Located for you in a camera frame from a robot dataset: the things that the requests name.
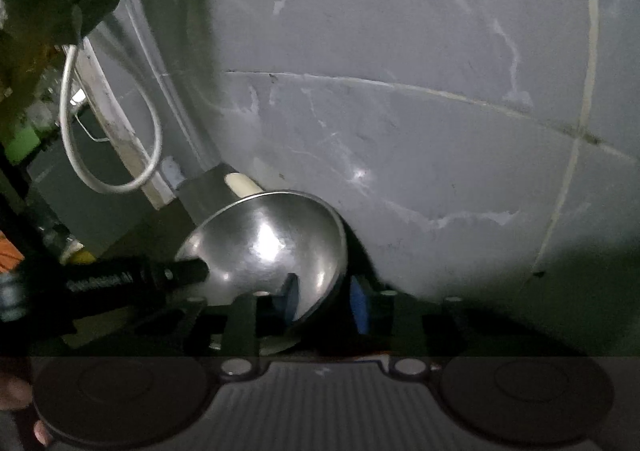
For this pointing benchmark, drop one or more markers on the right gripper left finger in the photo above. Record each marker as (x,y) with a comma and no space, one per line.
(246,318)

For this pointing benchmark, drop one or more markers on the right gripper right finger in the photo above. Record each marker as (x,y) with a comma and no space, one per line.
(390,326)

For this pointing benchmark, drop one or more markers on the deep steel bowl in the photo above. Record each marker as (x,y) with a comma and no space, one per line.
(256,243)

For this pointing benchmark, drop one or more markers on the person left hand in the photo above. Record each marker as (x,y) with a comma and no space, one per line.
(16,394)

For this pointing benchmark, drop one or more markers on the dark grey cabinet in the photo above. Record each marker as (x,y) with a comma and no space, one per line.
(97,220)

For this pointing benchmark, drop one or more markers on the cleaver with cream handle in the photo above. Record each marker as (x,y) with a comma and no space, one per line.
(204,195)

